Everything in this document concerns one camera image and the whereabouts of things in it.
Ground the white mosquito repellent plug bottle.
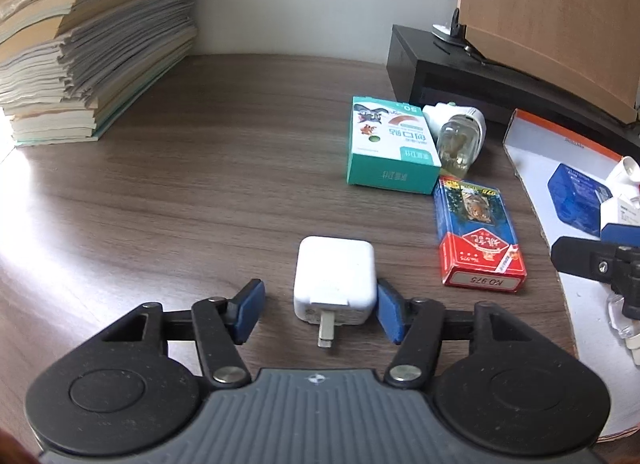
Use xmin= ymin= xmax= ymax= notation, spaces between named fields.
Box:
xmin=422 ymin=102 xmax=486 ymax=179

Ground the wooden book stand board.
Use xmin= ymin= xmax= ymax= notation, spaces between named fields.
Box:
xmin=458 ymin=0 xmax=639 ymax=124

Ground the red blue playing card box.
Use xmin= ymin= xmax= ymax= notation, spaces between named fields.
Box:
xmin=433 ymin=177 xmax=527 ymax=293

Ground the stack of books and papers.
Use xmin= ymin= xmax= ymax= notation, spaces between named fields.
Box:
xmin=1 ymin=0 xmax=198 ymax=146

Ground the teal mask box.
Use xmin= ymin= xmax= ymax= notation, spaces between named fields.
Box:
xmin=346 ymin=97 xmax=442 ymax=195

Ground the white USB charger cube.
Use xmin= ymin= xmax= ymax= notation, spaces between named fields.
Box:
xmin=293 ymin=236 xmax=378 ymax=349

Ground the white barcode box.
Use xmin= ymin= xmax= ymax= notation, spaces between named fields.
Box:
xmin=600 ymin=198 xmax=640 ymax=231

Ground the blue flat package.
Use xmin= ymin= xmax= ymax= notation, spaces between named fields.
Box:
xmin=547 ymin=163 xmax=612 ymax=236

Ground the white plug adapter socket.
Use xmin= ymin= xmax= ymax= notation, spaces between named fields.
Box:
xmin=605 ymin=156 xmax=640 ymax=204

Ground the black monitor riser shelf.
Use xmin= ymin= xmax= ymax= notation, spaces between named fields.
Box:
xmin=386 ymin=24 xmax=639 ymax=158

